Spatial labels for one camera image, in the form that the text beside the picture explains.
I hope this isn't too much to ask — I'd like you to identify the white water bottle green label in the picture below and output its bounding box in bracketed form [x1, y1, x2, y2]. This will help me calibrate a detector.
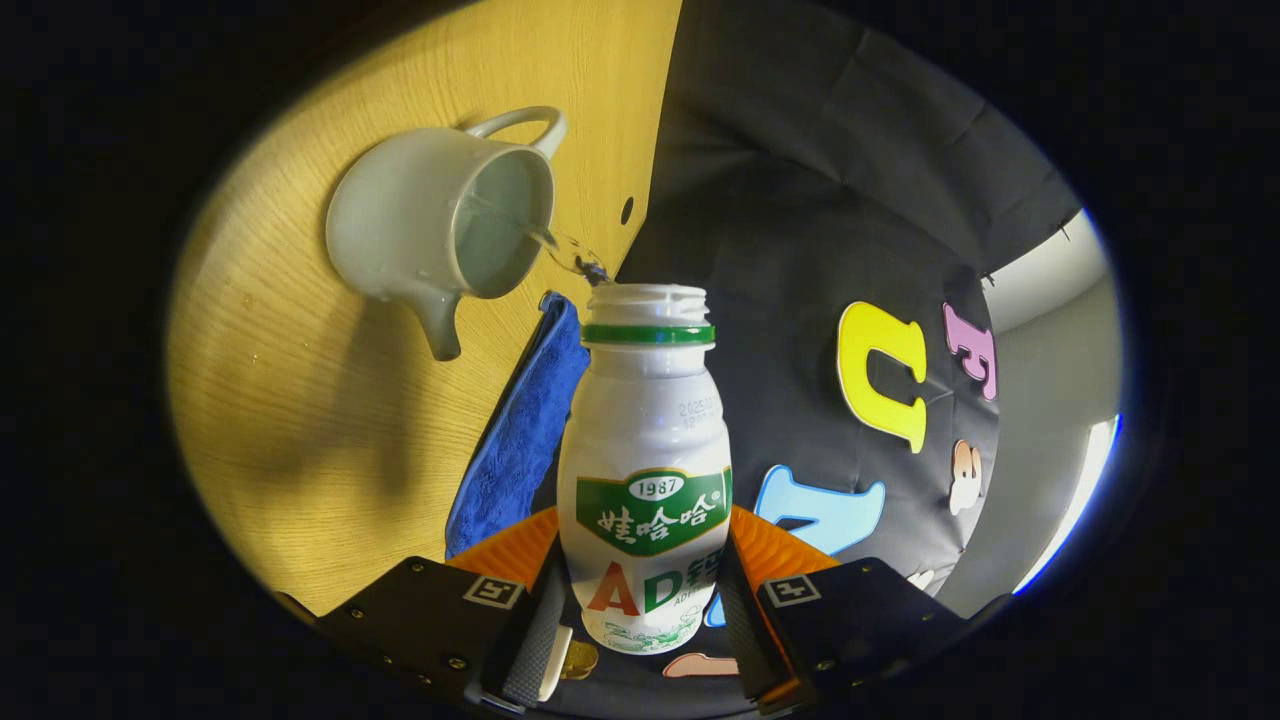
[557, 283, 734, 657]

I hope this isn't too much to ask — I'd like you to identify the blue towel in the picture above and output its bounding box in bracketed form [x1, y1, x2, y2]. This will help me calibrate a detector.
[445, 291, 593, 559]

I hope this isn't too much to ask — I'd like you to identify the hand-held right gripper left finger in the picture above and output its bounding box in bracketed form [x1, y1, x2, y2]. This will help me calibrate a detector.
[318, 506, 573, 713]

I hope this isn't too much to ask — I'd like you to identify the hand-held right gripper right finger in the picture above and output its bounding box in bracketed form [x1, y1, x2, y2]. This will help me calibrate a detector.
[712, 505, 969, 713]

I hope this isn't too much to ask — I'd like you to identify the white teacup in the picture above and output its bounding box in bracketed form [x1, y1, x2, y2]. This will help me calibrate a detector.
[325, 106, 568, 362]

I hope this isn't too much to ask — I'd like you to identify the black backdrop cloth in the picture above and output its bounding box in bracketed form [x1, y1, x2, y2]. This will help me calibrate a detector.
[525, 0, 1091, 716]

